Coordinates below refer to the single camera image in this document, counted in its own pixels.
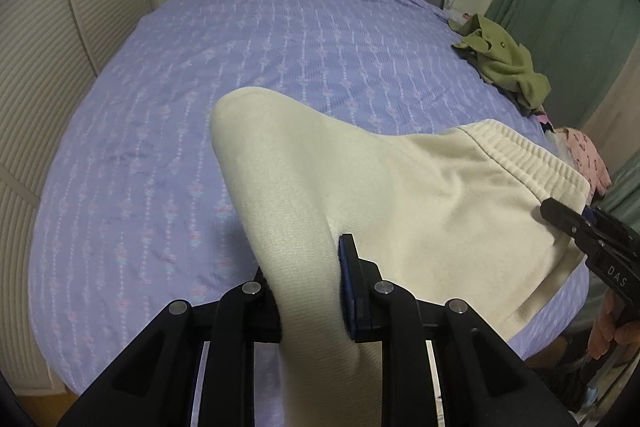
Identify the pink printed garment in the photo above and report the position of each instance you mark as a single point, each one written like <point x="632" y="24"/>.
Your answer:
<point x="585" y="152"/>

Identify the black and pink garment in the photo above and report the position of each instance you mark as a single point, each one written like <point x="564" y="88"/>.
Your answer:
<point x="544" y="121"/>

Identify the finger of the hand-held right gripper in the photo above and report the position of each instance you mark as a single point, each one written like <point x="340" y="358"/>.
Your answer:
<point x="565" y="219"/>
<point x="615" y="229"/>

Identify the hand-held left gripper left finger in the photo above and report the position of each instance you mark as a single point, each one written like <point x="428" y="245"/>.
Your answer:
<point x="265" y="317"/>

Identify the white ribbed closet door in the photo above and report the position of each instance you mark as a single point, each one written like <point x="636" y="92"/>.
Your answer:
<point x="40" y="107"/>

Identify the cream pants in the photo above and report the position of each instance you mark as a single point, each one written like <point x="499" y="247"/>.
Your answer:
<point x="425" y="207"/>

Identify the green knit garment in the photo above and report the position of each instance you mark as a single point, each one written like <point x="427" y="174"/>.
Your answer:
<point x="505" y="57"/>

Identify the purple floral bed cover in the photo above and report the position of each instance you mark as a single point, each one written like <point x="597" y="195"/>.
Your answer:
<point x="200" y="107"/>

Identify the person's right hand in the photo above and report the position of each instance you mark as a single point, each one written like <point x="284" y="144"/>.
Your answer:
<point x="600" y="327"/>

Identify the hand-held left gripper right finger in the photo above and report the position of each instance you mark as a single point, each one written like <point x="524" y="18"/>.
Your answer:
<point x="346" y="277"/>

